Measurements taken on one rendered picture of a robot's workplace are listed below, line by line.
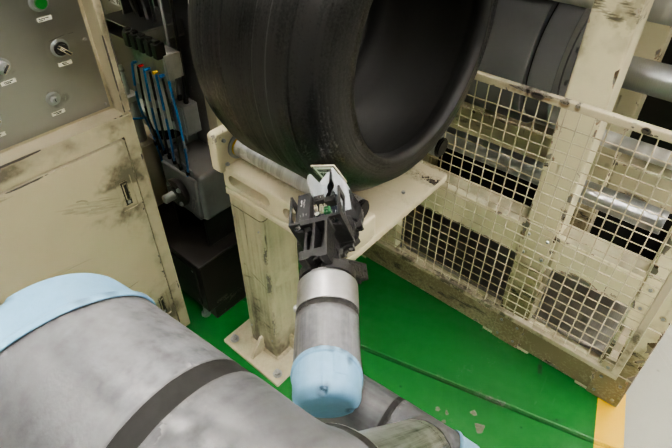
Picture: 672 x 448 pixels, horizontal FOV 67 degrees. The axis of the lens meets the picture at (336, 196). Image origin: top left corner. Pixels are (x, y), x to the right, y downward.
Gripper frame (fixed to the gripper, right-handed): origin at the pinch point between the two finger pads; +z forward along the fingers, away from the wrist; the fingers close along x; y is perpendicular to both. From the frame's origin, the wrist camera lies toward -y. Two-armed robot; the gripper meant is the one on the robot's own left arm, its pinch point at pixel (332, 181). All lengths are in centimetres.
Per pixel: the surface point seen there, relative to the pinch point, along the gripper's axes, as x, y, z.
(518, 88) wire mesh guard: -35, -22, 38
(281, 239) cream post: 33, -49, 35
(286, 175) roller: 13.7, -10.9, 16.9
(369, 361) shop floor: 25, -105, 23
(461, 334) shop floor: -6, -118, 33
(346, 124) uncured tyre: -4.8, 7.4, 3.2
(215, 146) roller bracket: 28.0, -5.3, 25.4
